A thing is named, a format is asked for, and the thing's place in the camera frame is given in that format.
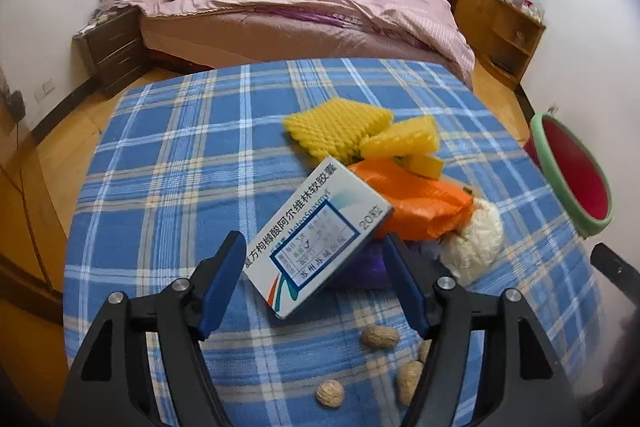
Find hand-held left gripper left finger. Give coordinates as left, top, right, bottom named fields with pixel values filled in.
left=55, top=231, right=249, bottom=427

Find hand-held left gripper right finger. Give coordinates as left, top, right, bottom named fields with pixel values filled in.
left=381, top=233, right=586, bottom=427

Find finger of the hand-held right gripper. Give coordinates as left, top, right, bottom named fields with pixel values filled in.
left=591, top=243, right=640, bottom=303

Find orange plastic bag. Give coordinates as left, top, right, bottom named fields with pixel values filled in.
left=347, top=158, right=476, bottom=242

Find white and blue medicine box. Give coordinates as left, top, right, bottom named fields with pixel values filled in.
left=242, top=156, right=396, bottom=320

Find red bin with green rim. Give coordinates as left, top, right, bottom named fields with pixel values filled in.
left=522, top=112, right=613, bottom=239

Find purple plastic wrapper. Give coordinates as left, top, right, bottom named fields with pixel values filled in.
left=335, top=239, right=396, bottom=290

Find peanut in shell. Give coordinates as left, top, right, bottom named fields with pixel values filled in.
left=396, top=361, right=425, bottom=405
left=361, top=326, right=401, bottom=350

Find white foam fruit net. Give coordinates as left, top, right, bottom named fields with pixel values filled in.
left=440, top=197, right=505, bottom=285

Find blue plaid tablecloth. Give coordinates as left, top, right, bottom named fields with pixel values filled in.
left=62, top=57, right=608, bottom=427

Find walnut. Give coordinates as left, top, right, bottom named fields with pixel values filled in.
left=315, top=379, right=346, bottom=408

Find dark wooden nightstand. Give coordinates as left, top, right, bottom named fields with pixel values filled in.
left=72, top=4, right=148, bottom=98

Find white and pink toys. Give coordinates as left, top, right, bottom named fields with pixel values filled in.
left=512, top=0, right=545, bottom=20

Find black plug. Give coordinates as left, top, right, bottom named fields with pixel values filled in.
left=5, top=89, right=27, bottom=122

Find long light wooden cabinet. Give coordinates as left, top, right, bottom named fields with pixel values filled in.
left=290, top=0, right=547, bottom=92

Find crumpled clothes on nightstand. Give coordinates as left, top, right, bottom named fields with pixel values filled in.
left=82, top=0, right=131, bottom=32

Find white wall socket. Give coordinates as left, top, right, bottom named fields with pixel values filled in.
left=32, top=79, right=56, bottom=102

